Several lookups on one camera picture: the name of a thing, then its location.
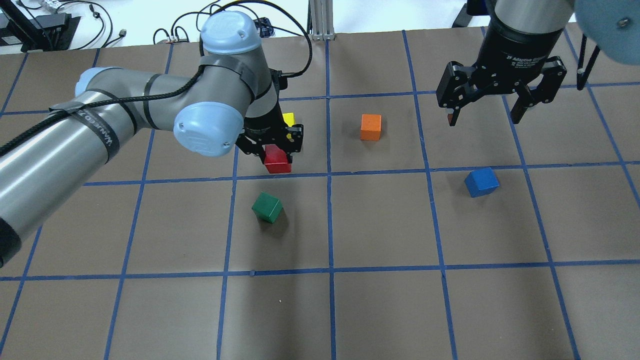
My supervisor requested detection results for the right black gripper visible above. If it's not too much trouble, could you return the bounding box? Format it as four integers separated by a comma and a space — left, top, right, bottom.
436, 52, 568, 126

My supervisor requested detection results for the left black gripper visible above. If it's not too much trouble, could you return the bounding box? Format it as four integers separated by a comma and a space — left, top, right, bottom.
235, 111, 304, 165

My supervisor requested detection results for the red wooden cube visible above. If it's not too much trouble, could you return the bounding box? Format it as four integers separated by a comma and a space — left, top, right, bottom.
263, 144, 292, 174

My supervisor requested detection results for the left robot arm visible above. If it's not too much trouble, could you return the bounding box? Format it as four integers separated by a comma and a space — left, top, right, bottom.
0, 10, 304, 265

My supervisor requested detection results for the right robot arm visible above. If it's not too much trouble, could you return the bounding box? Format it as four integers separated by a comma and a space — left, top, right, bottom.
436, 0, 639, 126

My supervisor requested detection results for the yellow wooden cube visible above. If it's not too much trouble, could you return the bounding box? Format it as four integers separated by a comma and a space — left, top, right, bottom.
282, 112, 297, 127

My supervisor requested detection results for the green wooden cube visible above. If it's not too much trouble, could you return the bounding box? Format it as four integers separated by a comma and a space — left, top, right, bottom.
251, 192, 284, 224

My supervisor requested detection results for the blue wooden cube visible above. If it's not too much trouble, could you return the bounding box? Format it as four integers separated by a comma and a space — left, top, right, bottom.
464, 167, 500, 198

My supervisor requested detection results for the orange wooden cube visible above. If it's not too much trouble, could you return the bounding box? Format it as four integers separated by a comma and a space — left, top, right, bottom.
359, 113, 382, 142

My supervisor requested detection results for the aluminium frame post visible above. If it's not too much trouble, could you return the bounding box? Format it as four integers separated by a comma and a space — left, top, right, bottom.
307, 0, 336, 41

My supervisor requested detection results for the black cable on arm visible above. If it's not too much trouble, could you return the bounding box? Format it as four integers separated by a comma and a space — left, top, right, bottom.
0, 0, 313, 157

